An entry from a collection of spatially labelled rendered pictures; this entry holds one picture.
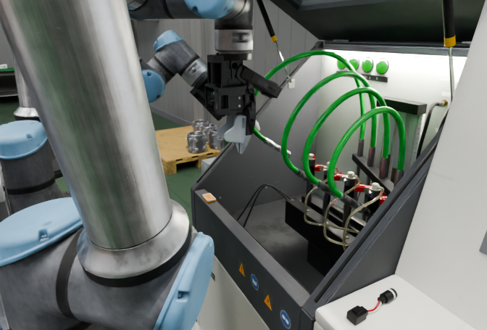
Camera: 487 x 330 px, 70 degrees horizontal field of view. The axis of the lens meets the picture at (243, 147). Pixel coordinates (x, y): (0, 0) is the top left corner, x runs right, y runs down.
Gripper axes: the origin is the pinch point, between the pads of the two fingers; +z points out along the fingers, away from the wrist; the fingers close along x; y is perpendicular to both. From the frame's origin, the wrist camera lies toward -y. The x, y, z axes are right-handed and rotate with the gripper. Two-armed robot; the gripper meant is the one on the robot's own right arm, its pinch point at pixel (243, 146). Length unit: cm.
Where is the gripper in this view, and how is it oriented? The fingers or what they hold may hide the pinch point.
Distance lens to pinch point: 75.6
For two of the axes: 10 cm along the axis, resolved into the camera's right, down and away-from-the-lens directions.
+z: 0.0, 9.5, 3.1
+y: -8.8, 1.4, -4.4
